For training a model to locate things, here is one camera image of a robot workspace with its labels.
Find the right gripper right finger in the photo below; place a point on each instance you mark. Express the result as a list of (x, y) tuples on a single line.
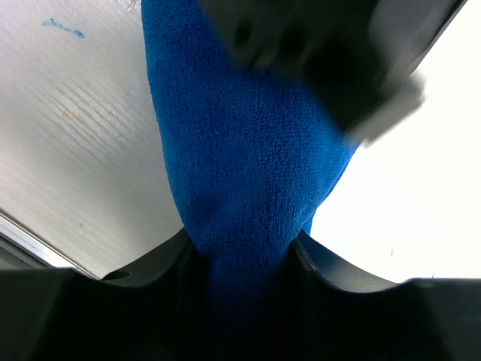
[(342, 312)]

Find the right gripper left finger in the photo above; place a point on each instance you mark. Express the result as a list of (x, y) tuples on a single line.
[(150, 309)]

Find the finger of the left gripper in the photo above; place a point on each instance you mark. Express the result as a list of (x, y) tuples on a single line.
[(359, 57)]

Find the dark blue towel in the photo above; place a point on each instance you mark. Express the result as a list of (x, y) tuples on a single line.
[(249, 160)]

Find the aluminium mounting rail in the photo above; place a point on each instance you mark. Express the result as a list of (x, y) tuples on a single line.
[(20, 238)]

